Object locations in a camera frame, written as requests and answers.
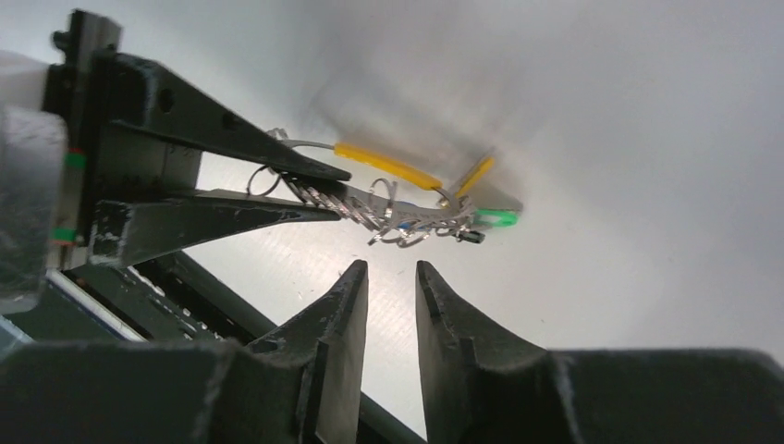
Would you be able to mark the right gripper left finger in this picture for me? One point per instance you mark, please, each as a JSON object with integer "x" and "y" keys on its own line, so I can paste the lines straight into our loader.
{"x": 311, "y": 367}

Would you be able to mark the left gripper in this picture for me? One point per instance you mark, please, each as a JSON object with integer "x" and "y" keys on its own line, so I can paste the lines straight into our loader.
{"x": 99, "y": 167}

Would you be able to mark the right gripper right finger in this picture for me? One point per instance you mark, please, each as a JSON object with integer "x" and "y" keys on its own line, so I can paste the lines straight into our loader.
{"x": 480, "y": 382}

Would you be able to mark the keyring bunch with coloured tags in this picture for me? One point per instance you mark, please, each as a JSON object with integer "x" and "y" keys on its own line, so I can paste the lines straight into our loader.
{"x": 405, "y": 211}

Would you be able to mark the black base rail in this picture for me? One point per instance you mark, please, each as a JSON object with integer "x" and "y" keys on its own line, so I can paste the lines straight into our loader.
{"x": 155, "y": 353}

